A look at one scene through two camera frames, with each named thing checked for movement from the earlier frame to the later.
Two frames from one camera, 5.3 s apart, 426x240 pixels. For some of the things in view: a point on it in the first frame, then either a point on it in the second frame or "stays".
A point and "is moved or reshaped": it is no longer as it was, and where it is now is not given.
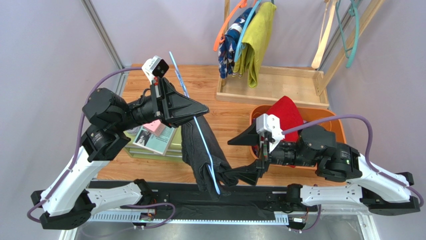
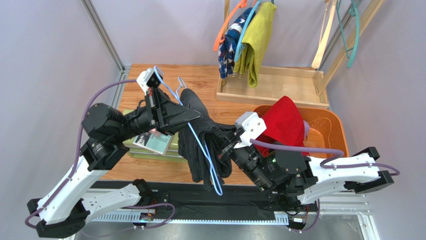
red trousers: [289, 116] stays
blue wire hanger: [211, 167] is moved or reshaped
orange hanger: [220, 38] stays
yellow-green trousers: [256, 37] stays
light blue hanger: [243, 29] stays
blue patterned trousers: [227, 48] stays
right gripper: [262, 154] to [228, 145]
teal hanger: [354, 12] stays
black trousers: [202, 155] is moved or reshaped
